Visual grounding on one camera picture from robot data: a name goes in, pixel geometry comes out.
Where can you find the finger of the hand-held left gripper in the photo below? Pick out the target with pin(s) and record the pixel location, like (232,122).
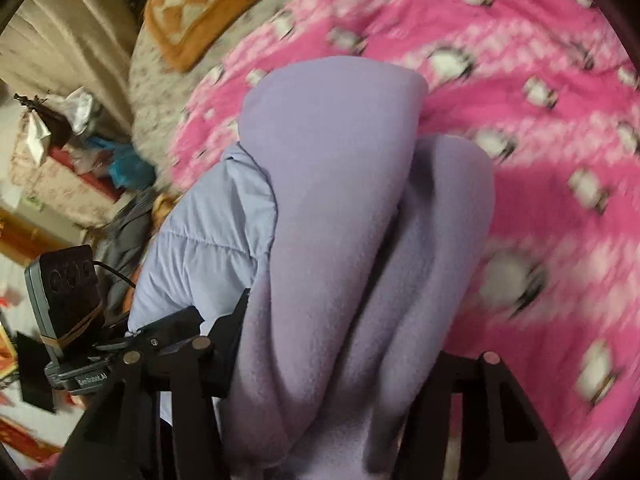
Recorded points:
(170,327)

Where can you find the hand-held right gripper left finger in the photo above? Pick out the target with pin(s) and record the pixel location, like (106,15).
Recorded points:
(150,410)

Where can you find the floral storage box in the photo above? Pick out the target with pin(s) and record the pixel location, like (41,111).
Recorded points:
(60,180)

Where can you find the grey garment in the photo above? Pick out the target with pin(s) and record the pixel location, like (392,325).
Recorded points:
(122,240)

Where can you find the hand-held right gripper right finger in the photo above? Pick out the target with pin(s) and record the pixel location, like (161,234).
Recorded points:
(480,410)

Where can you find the white plastic bag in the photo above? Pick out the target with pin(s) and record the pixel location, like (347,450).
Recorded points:
(80,110)

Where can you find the pink penguin print blanket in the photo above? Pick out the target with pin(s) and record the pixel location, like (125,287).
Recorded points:
(525,110)

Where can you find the floral bed sheet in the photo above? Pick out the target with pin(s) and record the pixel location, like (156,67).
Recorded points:
(155,105)

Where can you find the blue plastic bag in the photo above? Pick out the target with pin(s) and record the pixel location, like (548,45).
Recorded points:
(127,165)

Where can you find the orange yellow cloth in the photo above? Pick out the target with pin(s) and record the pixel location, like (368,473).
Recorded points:
(162,205)

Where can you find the beige curtain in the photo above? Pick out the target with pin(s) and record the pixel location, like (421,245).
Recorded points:
(60,45)

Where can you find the orange checkered cushion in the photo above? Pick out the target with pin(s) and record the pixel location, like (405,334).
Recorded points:
(200,5)

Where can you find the lavender fleece jacket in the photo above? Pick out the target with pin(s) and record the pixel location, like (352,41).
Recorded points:
(330,210)

